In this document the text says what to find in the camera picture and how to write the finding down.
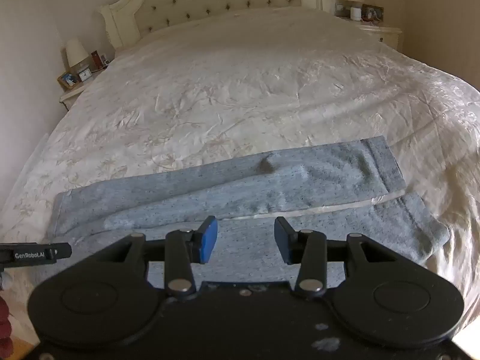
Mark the small white table clock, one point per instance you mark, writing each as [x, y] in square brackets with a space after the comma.
[84, 75]

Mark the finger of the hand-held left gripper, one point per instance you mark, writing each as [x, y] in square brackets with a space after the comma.
[63, 250]

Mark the grey speckled pants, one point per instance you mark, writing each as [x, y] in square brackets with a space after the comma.
[225, 191]

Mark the wall socket plate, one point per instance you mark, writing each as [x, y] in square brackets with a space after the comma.
[340, 7]

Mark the wooden photo frame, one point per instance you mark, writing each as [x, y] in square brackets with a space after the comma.
[68, 80]
[373, 13]

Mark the white round jar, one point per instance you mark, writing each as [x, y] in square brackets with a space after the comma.
[355, 13]

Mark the cream wooden nightstand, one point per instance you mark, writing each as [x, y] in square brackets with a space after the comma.
[73, 95]
[378, 33]

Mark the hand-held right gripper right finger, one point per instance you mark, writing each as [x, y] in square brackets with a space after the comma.
[283, 240]

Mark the white embroidered bedspread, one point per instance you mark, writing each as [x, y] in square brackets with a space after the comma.
[243, 93]

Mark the dark red box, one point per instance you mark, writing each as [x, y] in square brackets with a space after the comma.
[96, 60]

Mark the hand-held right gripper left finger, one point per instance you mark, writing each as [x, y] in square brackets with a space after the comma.
[208, 240]

